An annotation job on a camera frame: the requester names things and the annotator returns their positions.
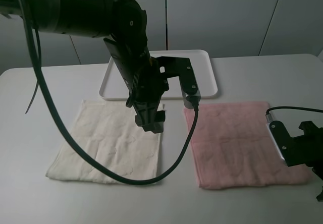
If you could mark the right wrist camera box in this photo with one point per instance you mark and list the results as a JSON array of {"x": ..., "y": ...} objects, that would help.
[{"x": 280, "y": 137}]

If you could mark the white rectangular plastic tray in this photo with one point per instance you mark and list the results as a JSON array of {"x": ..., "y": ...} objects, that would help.
[{"x": 113, "y": 86}]

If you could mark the pink towel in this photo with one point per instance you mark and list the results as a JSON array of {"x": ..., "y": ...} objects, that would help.
[{"x": 231, "y": 147}]

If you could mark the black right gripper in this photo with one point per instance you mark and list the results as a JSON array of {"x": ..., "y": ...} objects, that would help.
[{"x": 307, "y": 148}]

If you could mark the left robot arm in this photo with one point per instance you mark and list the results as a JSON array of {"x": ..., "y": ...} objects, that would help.
[{"x": 121, "y": 24}]

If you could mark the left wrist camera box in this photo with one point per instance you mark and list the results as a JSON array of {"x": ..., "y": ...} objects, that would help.
[{"x": 181, "y": 68}]

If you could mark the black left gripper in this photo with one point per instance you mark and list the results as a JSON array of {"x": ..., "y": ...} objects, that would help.
[{"x": 140, "y": 72}]

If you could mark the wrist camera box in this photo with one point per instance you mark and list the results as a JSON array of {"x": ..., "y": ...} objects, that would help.
[
  {"x": 181, "y": 68},
  {"x": 280, "y": 137}
]

